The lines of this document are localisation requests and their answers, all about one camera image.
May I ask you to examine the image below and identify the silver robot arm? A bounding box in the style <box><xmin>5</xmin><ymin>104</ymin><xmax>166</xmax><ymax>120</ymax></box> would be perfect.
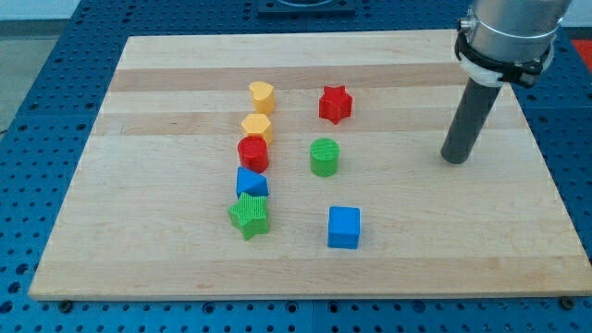
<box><xmin>454</xmin><ymin>0</ymin><xmax>571</xmax><ymax>88</ymax></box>

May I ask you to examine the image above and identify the wooden board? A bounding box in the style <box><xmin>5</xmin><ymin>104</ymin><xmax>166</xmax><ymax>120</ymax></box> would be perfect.
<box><xmin>29</xmin><ymin>30</ymin><xmax>591</xmax><ymax>301</ymax></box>

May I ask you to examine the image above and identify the green cylinder block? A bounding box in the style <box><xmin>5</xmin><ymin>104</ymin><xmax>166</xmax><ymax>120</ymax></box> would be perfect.
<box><xmin>310</xmin><ymin>138</ymin><xmax>340</xmax><ymax>178</ymax></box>

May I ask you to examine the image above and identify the red cylinder block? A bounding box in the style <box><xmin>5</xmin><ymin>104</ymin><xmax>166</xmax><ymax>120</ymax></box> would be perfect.
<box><xmin>237</xmin><ymin>136</ymin><xmax>269</xmax><ymax>173</ymax></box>

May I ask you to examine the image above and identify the blue triangle block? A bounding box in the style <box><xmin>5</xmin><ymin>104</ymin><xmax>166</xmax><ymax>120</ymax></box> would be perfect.
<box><xmin>236</xmin><ymin>166</ymin><xmax>269</xmax><ymax>197</ymax></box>

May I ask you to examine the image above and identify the yellow hexagon block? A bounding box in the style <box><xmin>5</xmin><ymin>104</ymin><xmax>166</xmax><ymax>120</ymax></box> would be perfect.
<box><xmin>241</xmin><ymin>113</ymin><xmax>274</xmax><ymax>145</ymax></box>

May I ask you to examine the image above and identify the green star block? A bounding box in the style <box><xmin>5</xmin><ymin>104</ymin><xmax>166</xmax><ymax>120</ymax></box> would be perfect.
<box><xmin>228</xmin><ymin>192</ymin><xmax>269</xmax><ymax>241</ymax></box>

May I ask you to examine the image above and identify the blue cube block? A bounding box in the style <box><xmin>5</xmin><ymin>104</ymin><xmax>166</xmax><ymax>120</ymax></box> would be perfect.
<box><xmin>327</xmin><ymin>206</ymin><xmax>361</xmax><ymax>249</ymax></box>

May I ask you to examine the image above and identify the red star block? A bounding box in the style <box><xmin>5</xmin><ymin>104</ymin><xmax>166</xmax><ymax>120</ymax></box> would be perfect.
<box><xmin>318</xmin><ymin>85</ymin><xmax>353</xmax><ymax>125</ymax></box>

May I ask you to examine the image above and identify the yellow heart block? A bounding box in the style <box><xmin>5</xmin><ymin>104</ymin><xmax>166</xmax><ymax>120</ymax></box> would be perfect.
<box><xmin>249</xmin><ymin>81</ymin><xmax>276</xmax><ymax>115</ymax></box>

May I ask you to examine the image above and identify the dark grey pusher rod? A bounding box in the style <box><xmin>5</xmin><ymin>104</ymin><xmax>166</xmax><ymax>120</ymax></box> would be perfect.
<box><xmin>440</xmin><ymin>79</ymin><xmax>500</xmax><ymax>164</ymax></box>

